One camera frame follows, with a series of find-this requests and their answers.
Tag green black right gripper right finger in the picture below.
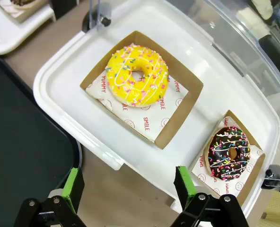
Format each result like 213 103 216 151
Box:
172 165 250 227

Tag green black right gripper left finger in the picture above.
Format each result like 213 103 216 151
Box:
19 166 85 227

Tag chocolate donut rainbow sprinkles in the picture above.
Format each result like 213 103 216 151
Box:
203 126 251 182

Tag brown cardboard donut tray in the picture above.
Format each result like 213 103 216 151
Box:
80 30 204 150
189 110 266 208
0 0 50 24

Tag yellow glazed sprinkled donut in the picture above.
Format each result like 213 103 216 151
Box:
105 45 169 107

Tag chocolate donut pale sprinkles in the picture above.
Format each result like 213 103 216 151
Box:
10 0 35 7

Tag white printed paper liner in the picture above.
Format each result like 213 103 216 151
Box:
86 42 189 142
192 115 265 200
0 0 25 18

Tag black lid hinge knob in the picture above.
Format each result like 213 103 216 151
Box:
82 10 112 33
260 165 280 190

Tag white display case base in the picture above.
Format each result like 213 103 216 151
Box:
33 0 280 220
0 0 57 55

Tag clear display case lid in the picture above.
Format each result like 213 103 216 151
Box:
89 0 280 190

